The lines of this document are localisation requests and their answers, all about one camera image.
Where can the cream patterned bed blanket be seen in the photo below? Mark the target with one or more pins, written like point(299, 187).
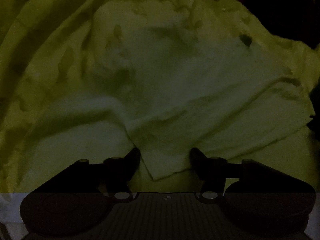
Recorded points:
point(37, 42)

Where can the white small garment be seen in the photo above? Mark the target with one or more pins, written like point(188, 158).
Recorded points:
point(190, 92)

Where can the black printed blanket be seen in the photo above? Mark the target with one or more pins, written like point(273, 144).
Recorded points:
point(295, 17)

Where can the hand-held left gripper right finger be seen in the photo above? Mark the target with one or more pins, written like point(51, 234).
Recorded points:
point(196, 155)

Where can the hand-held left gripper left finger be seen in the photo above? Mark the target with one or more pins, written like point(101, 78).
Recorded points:
point(133, 155)

